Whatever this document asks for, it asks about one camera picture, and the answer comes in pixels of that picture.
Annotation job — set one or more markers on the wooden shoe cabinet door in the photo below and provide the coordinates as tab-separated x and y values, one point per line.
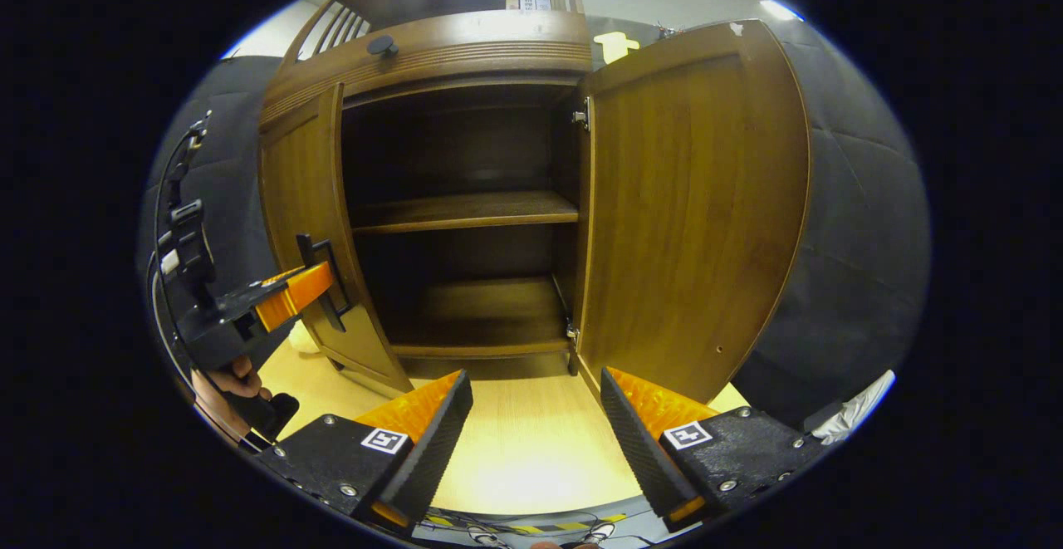
303	183
689	200

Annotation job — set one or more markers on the yellow black hazard tape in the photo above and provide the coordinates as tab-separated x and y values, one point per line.
573	526

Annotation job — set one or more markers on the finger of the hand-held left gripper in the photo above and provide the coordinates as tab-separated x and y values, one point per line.
295	296

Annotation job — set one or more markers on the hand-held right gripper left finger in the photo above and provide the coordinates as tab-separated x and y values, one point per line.
436	449

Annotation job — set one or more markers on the white crumpled sheet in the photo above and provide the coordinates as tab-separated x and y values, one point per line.
859	408

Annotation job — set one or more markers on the wooden drawer with black knob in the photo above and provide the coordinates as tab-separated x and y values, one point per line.
498	42

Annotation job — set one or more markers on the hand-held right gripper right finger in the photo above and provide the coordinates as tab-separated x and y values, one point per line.
639	449

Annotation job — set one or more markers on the black backdrop cloth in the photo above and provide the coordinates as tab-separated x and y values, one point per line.
864	242

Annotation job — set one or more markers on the small ceiling light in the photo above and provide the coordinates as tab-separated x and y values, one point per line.
779	9

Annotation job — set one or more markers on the person's white shoe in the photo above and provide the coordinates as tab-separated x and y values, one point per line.
488	537
600	532

